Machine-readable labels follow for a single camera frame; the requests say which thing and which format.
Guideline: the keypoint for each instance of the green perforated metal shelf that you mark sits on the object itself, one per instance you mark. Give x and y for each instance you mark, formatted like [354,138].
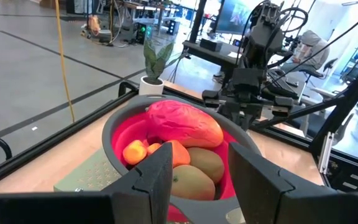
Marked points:
[89,174]

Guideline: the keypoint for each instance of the black office chair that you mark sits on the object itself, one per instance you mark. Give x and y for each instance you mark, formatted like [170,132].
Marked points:
[317,76]

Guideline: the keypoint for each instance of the potted plant white pot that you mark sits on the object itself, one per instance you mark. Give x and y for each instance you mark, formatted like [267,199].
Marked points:
[154,62]

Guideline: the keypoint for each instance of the small orange tangerine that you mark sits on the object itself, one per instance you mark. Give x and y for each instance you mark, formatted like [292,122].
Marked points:
[180,155]

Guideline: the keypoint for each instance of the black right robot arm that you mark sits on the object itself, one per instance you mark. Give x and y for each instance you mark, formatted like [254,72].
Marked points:
[266,37]

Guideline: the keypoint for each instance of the large dark display screen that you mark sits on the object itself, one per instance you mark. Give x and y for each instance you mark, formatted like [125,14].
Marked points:
[233,15]

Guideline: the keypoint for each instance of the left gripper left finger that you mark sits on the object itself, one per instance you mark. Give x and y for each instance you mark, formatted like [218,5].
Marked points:
[154,186]

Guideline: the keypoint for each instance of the person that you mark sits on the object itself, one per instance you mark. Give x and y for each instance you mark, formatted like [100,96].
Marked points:
[312,49]

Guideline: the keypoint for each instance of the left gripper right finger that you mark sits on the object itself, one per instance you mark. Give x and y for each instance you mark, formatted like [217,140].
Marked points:
[259,186]

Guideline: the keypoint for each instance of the computer tower green light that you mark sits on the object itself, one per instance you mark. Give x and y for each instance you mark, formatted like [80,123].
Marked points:
[143,32]

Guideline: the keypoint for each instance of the black keyboard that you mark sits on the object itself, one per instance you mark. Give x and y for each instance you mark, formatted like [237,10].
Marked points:
[283,85]

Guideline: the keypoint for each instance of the red mango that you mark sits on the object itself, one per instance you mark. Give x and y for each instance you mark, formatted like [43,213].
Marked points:
[185,124]

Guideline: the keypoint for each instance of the brown kiwi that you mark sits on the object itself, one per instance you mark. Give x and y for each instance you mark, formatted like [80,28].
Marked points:
[193,185]
[208,163]

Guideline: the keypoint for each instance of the red collapsible bowl grey rim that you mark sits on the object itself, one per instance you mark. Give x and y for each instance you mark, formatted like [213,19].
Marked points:
[126,124]

